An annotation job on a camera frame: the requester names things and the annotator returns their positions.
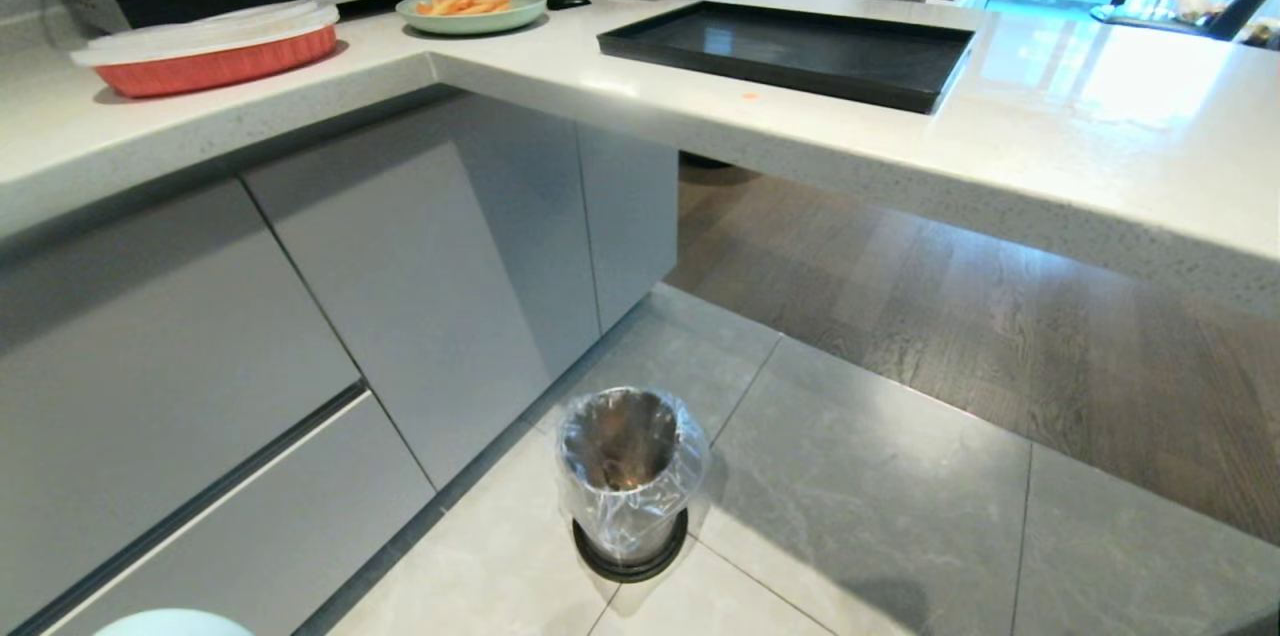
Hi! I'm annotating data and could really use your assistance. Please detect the red baking dish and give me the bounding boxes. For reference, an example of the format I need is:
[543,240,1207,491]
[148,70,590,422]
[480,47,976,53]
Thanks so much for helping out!
[92,24,339,99]

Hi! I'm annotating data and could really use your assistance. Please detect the black rectangular tray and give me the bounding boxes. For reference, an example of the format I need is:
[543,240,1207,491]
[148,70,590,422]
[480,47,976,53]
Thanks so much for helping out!
[597,0,976,115]

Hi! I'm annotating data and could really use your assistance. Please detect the grey cabinet door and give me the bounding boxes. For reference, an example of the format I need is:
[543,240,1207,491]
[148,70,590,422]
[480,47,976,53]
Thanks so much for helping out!
[577,125,680,334]
[243,140,552,492]
[447,103,603,381]

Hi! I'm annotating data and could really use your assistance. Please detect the dark chair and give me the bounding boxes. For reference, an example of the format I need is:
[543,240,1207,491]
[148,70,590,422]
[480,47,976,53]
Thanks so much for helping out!
[1205,0,1280,42]

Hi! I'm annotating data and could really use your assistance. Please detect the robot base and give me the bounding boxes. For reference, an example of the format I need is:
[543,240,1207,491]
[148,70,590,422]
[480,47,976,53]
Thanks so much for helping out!
[94,609,255,636]

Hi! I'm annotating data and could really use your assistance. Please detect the metal trash bin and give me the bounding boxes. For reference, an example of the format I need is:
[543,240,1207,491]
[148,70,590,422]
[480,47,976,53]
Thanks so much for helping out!
[559,388,693,584]

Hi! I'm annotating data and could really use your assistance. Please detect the trash bin with plastic liner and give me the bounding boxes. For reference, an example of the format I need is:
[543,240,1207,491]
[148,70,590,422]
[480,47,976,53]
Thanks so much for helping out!
[556,387,712,565]

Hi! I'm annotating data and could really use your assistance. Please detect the green plate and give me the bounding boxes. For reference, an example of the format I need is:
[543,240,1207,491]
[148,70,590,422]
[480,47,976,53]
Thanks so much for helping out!
[396,0,548,37]

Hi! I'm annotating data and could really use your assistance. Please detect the grey drawer front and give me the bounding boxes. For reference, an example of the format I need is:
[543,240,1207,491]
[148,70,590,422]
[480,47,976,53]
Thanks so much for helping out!
[0,178,362,632]
[45,390,437,636]

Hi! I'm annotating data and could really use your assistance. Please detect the orange food scraps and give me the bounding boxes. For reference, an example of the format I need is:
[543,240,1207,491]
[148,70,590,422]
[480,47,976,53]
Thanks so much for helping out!
[414,0,512,17]

